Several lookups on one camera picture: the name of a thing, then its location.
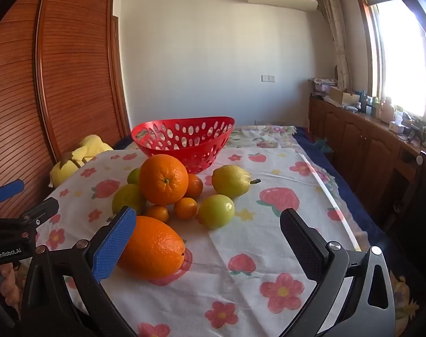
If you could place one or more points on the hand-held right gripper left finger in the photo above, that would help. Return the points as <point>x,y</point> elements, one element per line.
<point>114,245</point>

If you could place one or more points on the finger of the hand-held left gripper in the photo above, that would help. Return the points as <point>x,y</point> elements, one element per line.
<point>41,212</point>
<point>9,189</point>

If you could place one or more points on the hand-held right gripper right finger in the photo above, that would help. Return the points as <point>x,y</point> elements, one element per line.
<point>304,249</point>

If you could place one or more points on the large orange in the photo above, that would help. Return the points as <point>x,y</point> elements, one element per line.
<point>163,179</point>
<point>153,249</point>

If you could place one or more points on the green apple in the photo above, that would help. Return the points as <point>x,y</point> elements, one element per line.
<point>127,198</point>
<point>134,177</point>

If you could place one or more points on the yellow-red pear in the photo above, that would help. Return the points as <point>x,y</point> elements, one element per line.
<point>216,211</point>

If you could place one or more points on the yellow pear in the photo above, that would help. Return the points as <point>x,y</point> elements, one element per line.
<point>230,181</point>

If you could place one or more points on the red perforated plastic basket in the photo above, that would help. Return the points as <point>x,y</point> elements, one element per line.
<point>184,154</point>

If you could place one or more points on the white strawberry print cloth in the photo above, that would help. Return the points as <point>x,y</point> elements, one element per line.
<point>269,238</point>

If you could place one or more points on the small tangerine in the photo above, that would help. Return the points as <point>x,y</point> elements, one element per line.
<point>186,207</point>
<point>156,213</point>
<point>195,186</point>

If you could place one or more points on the yellow plush toy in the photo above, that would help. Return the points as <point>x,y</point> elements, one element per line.
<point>90,145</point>

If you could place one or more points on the dark blue blanket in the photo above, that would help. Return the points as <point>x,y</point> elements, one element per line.
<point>318,158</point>

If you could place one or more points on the floral bedsheet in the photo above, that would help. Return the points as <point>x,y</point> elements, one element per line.
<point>262,137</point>

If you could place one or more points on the wooden sideboard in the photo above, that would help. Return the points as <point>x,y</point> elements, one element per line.
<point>356,140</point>

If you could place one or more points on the black chair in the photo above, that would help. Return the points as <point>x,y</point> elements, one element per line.
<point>420,189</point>

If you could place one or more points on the wooden slatted wardrobe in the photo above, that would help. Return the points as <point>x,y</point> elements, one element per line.
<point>76,77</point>

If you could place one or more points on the cardboard box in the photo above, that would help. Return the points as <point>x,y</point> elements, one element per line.
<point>342,97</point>

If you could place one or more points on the pile of papers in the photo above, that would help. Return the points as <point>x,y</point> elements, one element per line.
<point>321,86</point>

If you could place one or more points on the wooden framed window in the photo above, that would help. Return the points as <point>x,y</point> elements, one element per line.
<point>402,59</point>

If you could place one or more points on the pale patterned curtain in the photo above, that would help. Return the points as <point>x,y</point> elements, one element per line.
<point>335,24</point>

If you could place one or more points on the white wall switch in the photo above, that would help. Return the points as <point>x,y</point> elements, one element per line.
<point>268,78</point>

